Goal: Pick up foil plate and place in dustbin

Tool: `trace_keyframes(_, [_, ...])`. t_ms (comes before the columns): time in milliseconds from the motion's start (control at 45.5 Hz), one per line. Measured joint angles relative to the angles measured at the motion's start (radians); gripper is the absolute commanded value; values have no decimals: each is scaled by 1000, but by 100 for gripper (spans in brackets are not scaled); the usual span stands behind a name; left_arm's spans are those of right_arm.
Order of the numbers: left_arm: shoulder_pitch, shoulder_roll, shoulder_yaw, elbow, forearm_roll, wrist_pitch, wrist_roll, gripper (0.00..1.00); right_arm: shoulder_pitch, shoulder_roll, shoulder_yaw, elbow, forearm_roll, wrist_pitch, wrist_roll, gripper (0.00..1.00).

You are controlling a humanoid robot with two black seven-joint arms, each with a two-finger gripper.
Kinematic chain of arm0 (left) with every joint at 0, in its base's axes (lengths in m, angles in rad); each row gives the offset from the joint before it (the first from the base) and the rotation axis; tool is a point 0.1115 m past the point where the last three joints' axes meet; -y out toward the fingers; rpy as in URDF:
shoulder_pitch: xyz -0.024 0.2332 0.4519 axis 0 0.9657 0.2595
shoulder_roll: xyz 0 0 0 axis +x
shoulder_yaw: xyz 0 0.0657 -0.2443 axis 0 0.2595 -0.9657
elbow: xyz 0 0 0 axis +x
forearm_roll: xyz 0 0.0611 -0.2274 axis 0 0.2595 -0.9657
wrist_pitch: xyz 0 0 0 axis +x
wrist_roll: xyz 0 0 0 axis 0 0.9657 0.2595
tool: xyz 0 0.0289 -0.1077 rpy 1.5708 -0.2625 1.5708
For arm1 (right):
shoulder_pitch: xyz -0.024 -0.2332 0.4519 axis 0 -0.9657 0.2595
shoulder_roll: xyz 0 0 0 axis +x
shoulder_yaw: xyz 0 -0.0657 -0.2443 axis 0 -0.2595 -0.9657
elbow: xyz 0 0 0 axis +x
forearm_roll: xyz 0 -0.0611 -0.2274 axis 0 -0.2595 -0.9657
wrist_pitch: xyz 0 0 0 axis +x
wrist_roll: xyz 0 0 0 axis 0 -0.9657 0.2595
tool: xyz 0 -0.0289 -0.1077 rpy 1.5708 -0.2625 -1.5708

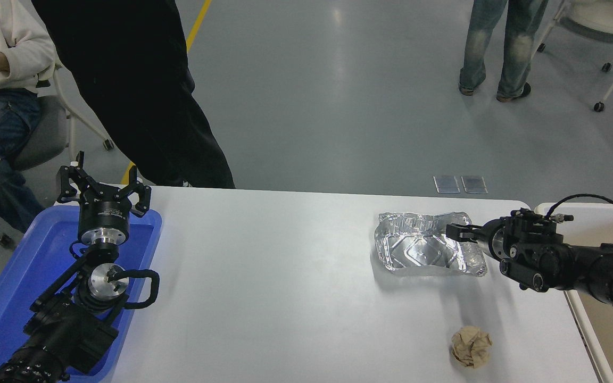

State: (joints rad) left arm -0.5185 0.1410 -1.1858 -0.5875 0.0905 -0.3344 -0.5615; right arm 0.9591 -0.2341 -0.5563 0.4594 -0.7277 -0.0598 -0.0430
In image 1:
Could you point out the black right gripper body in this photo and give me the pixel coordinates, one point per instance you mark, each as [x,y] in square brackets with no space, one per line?
[486,236]

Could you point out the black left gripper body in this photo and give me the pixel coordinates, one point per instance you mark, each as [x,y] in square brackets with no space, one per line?
[103,214]

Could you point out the silver foil tray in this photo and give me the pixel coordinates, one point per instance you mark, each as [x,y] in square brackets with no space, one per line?
[418,250]

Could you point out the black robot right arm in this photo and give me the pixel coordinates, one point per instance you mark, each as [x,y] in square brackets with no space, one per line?
[551,260]

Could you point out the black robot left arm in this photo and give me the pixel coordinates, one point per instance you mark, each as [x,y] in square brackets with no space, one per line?
[67,332]

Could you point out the clear floor plate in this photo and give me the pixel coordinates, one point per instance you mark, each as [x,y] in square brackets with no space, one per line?
[446,184]
[473,184]

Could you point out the grey wheeled chair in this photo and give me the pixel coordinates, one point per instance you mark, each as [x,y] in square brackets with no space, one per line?
[46,135]

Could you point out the person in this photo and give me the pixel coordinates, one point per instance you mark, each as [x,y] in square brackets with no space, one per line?
[125,64]
[3,122]
[514,48]

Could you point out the blue plastic tray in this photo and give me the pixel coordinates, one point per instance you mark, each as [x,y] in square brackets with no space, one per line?
[24,276]

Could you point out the crumpled tan paper ball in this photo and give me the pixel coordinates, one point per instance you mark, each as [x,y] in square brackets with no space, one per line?
[471,347]

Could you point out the white wheeled chair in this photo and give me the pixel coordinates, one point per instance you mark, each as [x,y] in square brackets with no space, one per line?
[604,18]

